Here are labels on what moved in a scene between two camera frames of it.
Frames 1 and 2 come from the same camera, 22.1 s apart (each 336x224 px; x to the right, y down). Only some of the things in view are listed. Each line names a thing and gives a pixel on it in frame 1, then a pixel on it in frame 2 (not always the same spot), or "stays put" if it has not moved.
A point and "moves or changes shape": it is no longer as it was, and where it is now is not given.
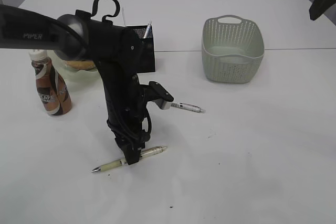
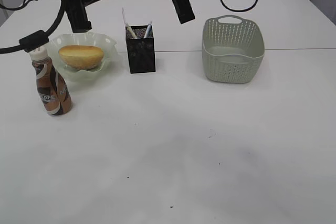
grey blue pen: x=149 y=31 stays put
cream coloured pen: x=144 y=153 moves or changes shape
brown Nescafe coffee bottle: x=52 y=87 stays put
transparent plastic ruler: x=124 y=15 stays put
